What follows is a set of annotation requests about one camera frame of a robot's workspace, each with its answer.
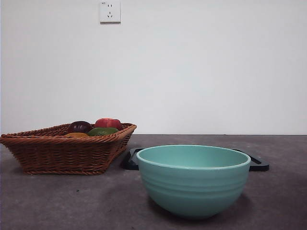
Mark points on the brown fuzzy kiwi fruit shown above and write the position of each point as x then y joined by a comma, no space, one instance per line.
76,134

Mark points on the teal ribbed bowl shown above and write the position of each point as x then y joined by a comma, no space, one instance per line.
192,189

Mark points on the red apple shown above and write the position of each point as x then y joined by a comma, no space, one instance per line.
108,123

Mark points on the green avocado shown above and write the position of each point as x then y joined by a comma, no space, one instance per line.
102,131

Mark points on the dark purple fruit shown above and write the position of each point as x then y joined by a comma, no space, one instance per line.
79,127

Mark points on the brown wicker basket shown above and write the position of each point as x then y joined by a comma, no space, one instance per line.
62,153

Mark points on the dark rectangular tray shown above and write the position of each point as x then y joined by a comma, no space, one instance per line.
259,165

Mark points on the white wall socket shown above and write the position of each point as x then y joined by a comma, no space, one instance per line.
110,16

